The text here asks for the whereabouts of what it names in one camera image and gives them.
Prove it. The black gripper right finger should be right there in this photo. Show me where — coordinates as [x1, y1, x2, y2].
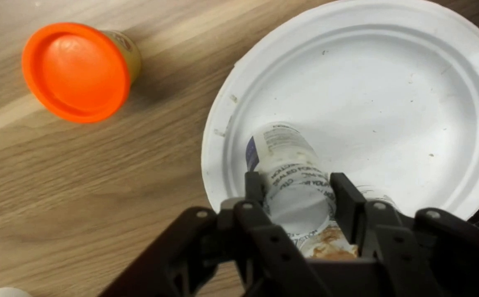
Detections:
[329, 172, 479, 297]

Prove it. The white pill bottle blue label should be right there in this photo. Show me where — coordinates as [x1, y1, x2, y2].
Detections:
[243, 120, 339, 246]

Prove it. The white paper plate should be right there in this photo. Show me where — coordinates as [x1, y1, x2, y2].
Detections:
[200, 0, 479, 223]

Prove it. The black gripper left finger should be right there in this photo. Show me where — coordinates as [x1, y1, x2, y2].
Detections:
[98, 170, 335, 297]

